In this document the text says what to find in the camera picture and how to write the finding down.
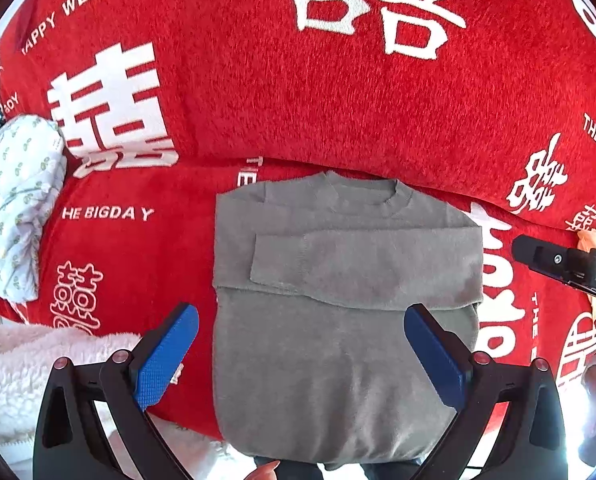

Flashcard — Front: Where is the person's left hand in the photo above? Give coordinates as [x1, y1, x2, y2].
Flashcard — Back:
[245, 460, 281, 480]

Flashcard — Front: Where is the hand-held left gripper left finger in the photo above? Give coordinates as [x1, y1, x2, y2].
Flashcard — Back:
[32, 302, 201, 480]

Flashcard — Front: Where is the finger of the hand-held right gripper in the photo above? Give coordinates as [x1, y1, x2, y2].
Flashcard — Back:
[511, 235, 571, 281]

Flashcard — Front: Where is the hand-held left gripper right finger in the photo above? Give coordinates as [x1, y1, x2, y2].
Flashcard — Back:
[404, 302, 568, 480]

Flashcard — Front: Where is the grey knitted sweater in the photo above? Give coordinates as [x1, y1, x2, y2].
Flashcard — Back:
[212, 170, 484, 472]

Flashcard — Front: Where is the white patterned folded cloth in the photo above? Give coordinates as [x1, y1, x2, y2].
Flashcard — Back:
[0, 114, 68, 303]

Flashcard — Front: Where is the red printed blanket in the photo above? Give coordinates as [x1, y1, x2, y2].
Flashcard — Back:
[0, 0, 596, 443]

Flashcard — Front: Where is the person's right leg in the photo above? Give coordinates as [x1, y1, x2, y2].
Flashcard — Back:
[363, 462, 423, 480]

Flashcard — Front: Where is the white fluffy blanket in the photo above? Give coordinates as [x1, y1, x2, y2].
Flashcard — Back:
[0, 322, 229, 480]

